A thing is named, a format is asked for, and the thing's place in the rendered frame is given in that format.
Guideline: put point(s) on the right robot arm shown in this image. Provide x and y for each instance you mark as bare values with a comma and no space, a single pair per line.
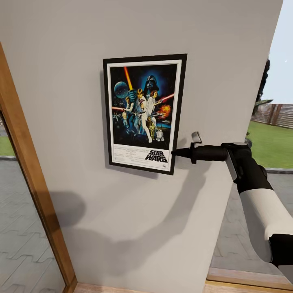
269,224

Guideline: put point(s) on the fixed window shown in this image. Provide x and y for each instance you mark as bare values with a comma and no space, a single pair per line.
270,137

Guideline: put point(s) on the door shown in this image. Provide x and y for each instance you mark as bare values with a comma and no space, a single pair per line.
33,254

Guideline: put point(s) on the poster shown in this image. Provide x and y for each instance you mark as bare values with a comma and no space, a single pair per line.
143,98

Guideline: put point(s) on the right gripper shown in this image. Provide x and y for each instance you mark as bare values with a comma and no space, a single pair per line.
205,153

